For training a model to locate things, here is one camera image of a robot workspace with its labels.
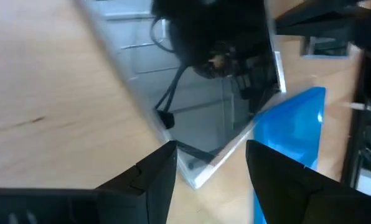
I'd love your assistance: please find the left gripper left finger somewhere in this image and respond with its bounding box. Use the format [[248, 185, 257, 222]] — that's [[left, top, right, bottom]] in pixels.
[[96, 139, 177, 224]]

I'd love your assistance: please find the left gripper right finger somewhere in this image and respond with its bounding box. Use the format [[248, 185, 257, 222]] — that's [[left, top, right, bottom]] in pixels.
[[246, 139, 371, 224]]

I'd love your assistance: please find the blue disc case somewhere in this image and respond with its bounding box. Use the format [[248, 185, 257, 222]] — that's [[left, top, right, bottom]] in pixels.
[[252, 86, 327, 224]]

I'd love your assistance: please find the clear black jewel case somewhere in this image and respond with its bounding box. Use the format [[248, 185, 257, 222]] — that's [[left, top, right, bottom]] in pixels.
[[75, 0, 288, 190], [300, 35, 352, 60]]

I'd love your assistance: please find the black aluminium table frame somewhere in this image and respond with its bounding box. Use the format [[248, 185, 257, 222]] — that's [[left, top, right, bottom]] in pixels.
[[340, 46, 371, 194]]

